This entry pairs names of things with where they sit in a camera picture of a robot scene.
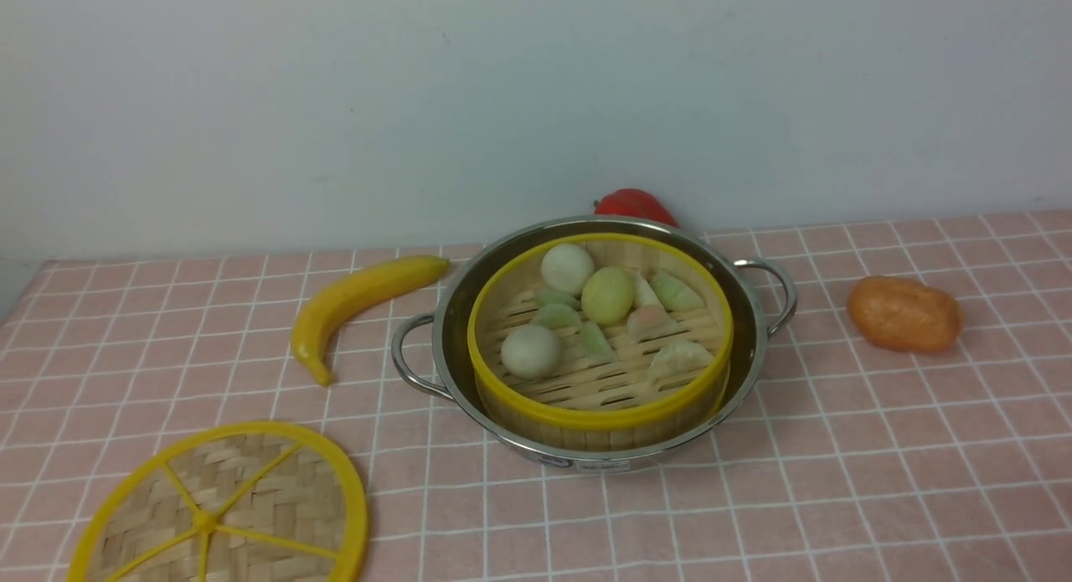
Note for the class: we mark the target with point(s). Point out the green white dumpling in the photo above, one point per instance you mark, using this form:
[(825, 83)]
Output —
[(674, 294)]

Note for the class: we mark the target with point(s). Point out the white bun upper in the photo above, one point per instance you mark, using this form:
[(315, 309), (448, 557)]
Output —
[(566, 268)]

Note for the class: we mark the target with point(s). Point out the red toy bell pepper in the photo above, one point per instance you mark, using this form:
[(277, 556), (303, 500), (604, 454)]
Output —
[(634, 202)]

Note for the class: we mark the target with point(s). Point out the bamboo steamer basket yellow rim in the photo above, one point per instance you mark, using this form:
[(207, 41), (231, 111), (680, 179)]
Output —
[(599, 398)]

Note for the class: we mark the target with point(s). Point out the woven bamboo steamer lid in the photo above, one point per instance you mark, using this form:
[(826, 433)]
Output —
[(251, 501)]

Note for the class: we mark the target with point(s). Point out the stainless steel pot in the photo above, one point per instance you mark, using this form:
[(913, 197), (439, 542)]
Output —
[(431, 354)]

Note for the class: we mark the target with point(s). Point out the pale dumpling front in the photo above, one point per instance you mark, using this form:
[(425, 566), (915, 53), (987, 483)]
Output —
[(678, 357)]

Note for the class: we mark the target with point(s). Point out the yellow toy banana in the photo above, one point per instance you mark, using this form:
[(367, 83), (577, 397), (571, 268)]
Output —
[(327, 311)]

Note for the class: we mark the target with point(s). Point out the white bun lower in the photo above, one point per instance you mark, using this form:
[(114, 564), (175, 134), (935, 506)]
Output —
[(531, 352)]

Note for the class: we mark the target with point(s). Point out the orange toy bread roll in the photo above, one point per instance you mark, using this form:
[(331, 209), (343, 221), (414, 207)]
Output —
[(904, 315)]

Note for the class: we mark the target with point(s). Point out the yellow-green bun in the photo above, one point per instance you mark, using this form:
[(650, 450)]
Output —
[(607, 297)]

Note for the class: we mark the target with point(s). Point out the white bun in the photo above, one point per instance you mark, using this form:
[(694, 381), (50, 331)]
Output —
[(566, 268), (531, 352)]

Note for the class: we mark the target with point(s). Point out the pink checkered tablecloth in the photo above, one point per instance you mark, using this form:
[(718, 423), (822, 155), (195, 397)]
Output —
[(848, 462)]

